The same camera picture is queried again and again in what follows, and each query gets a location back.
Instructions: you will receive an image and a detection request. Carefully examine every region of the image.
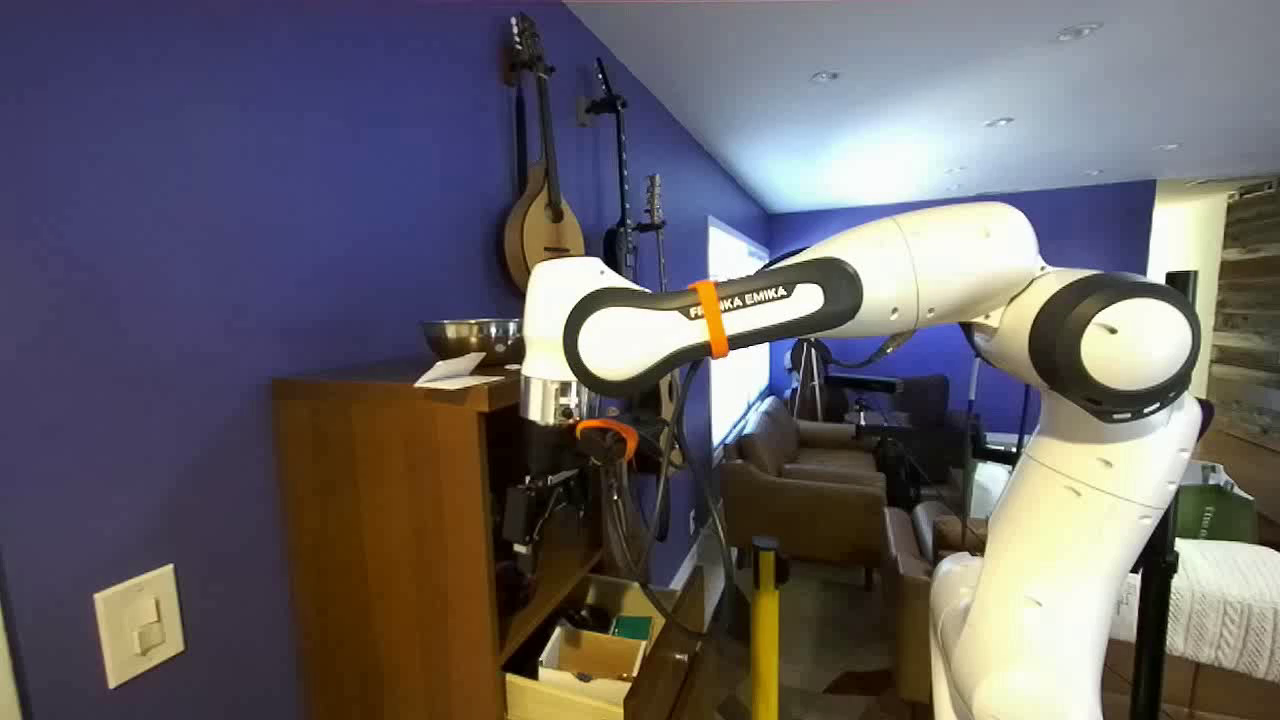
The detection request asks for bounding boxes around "black tripod stand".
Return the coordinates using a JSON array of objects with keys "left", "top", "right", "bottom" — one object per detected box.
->
[{"left": 1129, "top": 513, "right": 1178, "bottom": 720}]

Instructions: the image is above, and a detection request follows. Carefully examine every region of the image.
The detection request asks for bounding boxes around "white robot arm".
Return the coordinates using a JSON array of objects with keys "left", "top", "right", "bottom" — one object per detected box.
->
[{"left": 519, "top": 202, "right": 1202, "bottom": 720}]

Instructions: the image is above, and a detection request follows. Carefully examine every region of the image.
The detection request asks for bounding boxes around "yellow pole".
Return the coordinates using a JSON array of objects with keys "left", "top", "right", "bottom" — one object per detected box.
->
[{"left": 753, "top": 535, "right": 781, "bottom": 720}]

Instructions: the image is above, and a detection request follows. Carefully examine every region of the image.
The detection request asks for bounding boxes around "brown leather sofa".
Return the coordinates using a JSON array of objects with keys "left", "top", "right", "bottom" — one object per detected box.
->
[{"left": 716, "top": 398, "right": 887, "bottom": 574}]

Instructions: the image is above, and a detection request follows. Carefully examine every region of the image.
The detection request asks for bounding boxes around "white box in drawer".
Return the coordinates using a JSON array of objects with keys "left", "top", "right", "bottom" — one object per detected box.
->
[{"left": 537, "top": 623, "right": 648, "bottom": 704}]

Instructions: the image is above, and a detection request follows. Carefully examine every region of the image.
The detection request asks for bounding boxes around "white bed cover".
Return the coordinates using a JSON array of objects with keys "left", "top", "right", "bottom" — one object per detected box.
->
[{"left": 1162, "top": 542, "right": 1280, "bottom": 685}]

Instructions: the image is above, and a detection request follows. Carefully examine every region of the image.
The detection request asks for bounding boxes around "white wall light switch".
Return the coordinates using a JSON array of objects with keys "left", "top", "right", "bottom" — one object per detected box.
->
[{"left": 90, "top": 566, "right": 185, "bottom": 688}]

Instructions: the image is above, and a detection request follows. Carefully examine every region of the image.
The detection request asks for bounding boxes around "hanging mandolin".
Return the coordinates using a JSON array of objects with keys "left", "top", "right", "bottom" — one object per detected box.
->
[{"left": 503, "top": 17, "right": 583, "bottom": 288}]

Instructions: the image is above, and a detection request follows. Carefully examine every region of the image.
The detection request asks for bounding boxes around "open wooden drawer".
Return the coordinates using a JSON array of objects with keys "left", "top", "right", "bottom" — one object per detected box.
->
[{"left": 503, "top": 577, "right": 704, "bottom": 720}]

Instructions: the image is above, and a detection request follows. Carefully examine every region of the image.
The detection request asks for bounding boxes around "brown wooden cabinet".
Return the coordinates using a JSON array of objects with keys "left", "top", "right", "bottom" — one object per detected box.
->
[{"left": 271, "top": 367, "right": 613, "bottom": 720}]

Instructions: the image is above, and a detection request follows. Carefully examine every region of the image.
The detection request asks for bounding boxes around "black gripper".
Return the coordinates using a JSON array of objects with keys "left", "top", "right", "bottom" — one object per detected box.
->
[{"left": 501, "top": 418, "right": 638, "bottom": 577}]

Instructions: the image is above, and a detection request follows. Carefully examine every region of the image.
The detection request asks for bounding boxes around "silver metal bowl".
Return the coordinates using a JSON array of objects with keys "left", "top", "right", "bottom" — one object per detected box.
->
[{"left": 422, "top": 317, "right": 523, "bottom": 363}]

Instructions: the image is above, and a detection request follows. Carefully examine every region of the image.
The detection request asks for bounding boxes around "white paper sheet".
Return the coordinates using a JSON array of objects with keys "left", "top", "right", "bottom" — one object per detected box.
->
[{"left": 412, "top": 353, "right": 484, "bottom": 394}]

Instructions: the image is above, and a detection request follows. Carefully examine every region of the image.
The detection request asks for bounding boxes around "black hanging string instrument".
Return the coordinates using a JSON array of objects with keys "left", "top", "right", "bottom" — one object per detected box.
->
[{"left": 578, "top": 65, "right": 669, "bottom": 275}]

